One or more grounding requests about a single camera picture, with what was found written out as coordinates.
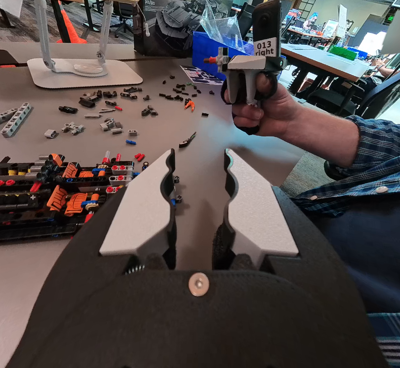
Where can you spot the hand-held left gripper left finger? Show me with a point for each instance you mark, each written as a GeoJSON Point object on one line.
{"type": "Point", "coordinates": [137, 214]}

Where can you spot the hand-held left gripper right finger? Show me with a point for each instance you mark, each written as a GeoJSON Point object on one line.
{"type": "Point", "coordinates": [262, 214]}

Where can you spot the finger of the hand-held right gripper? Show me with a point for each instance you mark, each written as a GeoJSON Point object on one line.
{"type": "Point", "coordinates": [247, 62]}

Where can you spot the thin grey lego liftarm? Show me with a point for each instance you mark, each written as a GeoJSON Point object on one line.
{"type": "Point", "coordinates": [223, 60]}

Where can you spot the pile of black lego pins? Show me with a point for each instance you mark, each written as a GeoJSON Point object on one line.
{"type": "Point", "coordinates": [170, 96]}

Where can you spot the black lego spike piece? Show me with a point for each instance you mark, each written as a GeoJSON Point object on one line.
{"type": "Point", "coordinates": [186, 143]}

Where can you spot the partly built lego car model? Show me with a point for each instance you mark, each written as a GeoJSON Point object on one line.
{"type": "Point", "coordinates": [31, 199]}

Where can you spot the pile of dark lego connectors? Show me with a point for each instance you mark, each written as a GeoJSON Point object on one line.
{"type": "Point", "coordinates": [87, 102]}

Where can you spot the person's right forearm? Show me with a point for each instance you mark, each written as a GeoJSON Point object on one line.
{"type": "Point", "coordinates": [322, 133]}

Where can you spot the lego sticker sheet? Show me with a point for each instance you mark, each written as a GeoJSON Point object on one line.
{"type": "Point", "coordinates": [200, 75]}

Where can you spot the red lego connector piece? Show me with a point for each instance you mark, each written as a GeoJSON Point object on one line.
{"type": "Point", "coordinates": [139, 157]}

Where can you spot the blue lego pin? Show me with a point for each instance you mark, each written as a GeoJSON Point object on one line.
{"type": "Point", "coordinates": [131, 142]}

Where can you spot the light grey lego connector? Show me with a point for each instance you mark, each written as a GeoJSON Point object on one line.
{"type": "Point", "coordinates": [133, 132]}

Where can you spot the lego set box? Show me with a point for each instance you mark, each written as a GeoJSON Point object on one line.
{"type": "Point", "coordinates": [175, 14]}

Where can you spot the group of light grey lego pieces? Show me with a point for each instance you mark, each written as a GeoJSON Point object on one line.
{"type": "Point", "coordinates": [72, 128]}

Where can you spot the long grey lego beam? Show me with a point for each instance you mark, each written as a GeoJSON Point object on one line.
{"type": "Point", "coordinates": [7, 114]}
{"type": "Point", "coordinates": [17, 119]}

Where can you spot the person's right hand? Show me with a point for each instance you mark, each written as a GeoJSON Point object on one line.
{"type": "Point", "coordinates": [278, 114]}

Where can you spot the blue storage bin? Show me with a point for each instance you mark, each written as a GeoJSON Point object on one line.
{"type": "Point", "coordinates": [203, 52]}

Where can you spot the clear plastic bag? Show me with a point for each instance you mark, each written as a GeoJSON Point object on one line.
{"type": "Point", "coordinates": [218, 24]}

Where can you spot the background desk with wooden edge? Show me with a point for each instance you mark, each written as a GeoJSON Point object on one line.
{"type": "Point", "coordinates": [318, 58]}

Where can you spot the green storage bin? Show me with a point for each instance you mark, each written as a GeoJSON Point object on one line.
{"type": "Point", "coordinates": [342, 52]}

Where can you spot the orange cone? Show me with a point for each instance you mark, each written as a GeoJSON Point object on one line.
{"type": "Point", "coordinates": [70, 27]}

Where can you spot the black metal desk legs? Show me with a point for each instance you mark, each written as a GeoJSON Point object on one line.
{"type": "Point", "coordinates": [61, 21]}

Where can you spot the white stand with base plate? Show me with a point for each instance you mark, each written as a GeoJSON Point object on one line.
{"type": "Point", "coordinates": [118, 75]}

